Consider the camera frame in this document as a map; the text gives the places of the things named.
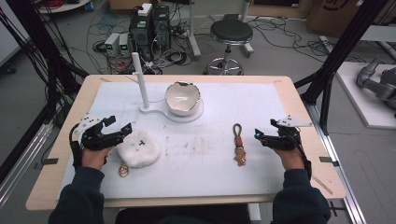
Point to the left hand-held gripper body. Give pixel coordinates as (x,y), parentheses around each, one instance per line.
(93,140)

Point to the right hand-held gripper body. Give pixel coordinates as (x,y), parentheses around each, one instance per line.
(285,138)

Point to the person's left hand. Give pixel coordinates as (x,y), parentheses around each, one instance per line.
(95,157)

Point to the person's right hand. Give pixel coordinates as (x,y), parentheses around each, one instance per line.
(291,158)

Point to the wooden table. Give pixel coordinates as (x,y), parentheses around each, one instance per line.
(305,174)

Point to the black tape piece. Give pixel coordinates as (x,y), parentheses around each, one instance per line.
(328,160)
(49,161)

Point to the white eggshell-shaped bowl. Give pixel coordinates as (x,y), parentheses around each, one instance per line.
(182,99)

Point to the white table mat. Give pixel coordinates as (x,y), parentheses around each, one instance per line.
(202,174)

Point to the grey power supply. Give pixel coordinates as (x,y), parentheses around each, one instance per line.
(124,43)
(111,43)

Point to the white platform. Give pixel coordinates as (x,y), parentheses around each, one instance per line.
(358,102)

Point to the black computer tower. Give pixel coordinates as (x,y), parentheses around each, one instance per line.
(162,28)
(141,37)

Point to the white metal stand leg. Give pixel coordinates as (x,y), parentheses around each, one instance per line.
(246,37)
(193,34)

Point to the black round stool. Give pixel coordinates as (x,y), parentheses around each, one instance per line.
(231,32)

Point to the person's lap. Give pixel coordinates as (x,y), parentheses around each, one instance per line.
(180,216)

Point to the white box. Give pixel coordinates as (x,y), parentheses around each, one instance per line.
(145,9)

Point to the cardboard box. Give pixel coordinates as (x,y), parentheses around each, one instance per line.
(333,15)

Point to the white post stand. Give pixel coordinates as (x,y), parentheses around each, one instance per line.
(141,77)

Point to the aluminium rail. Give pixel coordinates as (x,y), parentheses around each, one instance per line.
(21,165)
(342,186)

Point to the black metal frame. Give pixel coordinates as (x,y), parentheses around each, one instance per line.
(342,46)
(34,46)

